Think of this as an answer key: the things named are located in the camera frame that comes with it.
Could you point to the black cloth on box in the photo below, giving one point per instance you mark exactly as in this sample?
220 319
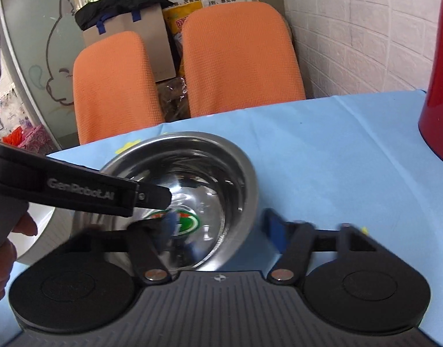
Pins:
94 13

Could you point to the red thermos jug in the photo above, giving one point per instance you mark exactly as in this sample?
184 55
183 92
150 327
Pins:
431 120

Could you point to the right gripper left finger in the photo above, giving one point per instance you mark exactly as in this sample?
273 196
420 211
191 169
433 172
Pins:
147 239

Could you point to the frosted glass door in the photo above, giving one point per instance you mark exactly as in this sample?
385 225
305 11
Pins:
40 41

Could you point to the orange chair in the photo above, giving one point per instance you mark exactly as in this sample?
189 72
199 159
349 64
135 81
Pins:
239 55
114 89

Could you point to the person left hand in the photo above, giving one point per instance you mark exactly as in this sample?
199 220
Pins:
8 254

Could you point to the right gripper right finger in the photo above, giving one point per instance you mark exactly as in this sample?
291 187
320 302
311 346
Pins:
294 241

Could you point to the yellow snack bag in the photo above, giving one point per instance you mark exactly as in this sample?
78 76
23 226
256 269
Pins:
175 17

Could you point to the left orange chair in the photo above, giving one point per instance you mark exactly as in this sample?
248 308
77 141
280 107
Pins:
114 89

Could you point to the stainless steel bowl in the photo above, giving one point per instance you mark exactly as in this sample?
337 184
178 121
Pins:
214 192

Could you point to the right orange chair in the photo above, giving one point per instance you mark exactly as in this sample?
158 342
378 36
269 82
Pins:
239 55

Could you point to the cardboard box blue handles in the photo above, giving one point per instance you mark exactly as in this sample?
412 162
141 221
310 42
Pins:
149 24

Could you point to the white ceramic bowl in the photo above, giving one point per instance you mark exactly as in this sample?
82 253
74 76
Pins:
54 228

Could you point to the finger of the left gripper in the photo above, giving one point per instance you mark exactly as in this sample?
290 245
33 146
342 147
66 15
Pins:
152 196

